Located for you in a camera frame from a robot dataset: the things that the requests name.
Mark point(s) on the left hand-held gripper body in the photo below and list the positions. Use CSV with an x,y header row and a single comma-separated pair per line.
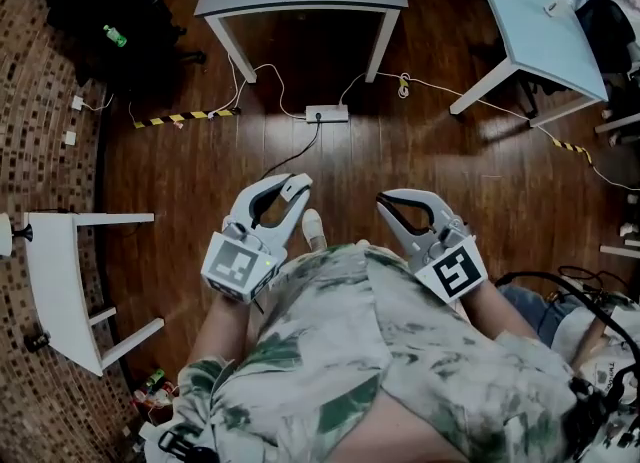
x,y
235,263

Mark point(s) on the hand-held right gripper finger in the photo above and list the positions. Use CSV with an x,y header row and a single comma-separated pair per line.
x,y
435,203
400,231

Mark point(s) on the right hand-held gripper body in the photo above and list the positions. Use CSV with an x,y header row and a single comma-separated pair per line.
x,y
452,271

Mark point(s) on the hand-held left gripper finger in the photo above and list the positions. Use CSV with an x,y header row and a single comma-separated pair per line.
x,y
297,201
245,196

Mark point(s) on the grey power strip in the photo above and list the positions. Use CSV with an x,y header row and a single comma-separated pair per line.
x,y
332,112

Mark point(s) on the person's left forearm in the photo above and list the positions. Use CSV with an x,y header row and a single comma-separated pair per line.
x,y
220,326

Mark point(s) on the person's right forearm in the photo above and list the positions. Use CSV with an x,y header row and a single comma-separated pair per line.
x,y
492,311

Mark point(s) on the person's white shoe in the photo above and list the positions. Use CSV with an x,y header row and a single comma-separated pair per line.
x,y
314,226

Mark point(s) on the long yellow black striped tape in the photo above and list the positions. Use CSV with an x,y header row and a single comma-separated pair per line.
x,y
185,116

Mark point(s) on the green white patterned shirt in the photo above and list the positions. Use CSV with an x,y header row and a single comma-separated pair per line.
x,y
340,311

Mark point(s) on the short yellow black striped tape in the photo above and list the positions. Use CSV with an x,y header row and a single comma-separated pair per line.
x,y
570,147

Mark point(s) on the small bottles and clutter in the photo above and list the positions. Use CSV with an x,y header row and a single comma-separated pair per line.
x,y
157,388

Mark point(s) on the small white table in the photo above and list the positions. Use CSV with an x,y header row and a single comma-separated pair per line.
x,y
55,281

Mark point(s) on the light blue table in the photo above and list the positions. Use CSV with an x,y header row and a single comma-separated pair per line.
x,y
540,36

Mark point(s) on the green plastic bottle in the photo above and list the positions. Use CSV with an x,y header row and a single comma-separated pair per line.
x,y
115,36

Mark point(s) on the small black box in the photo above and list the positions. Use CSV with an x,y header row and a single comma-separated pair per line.
x,y
37,342

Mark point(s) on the black bag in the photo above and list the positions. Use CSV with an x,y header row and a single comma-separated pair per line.
x,y
100,1

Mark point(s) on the black chair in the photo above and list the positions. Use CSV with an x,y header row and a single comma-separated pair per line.
x,y
607,31

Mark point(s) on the white wall socket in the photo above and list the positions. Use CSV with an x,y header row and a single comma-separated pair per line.
x,y
70,138

